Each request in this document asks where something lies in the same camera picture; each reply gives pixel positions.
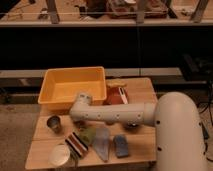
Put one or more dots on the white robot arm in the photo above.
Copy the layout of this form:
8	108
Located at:
179	139

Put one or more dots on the yellow plastic tray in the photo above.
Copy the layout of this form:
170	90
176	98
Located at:
60	86

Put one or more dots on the orange red box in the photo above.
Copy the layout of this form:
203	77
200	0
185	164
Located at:
116	94

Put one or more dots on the dark round bowl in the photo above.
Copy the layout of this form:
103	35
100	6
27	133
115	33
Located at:
130	126

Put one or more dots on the green cup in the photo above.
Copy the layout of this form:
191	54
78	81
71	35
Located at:
87	135

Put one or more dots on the blue sponge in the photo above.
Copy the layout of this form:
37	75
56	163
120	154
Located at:
121	146

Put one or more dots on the small metal cup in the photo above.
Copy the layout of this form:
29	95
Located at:
54	123

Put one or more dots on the striped cloth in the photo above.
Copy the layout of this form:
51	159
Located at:
77	145

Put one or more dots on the wooden folding table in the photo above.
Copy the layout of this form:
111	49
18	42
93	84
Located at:
141	140

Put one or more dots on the white round lid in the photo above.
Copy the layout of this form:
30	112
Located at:
59	155

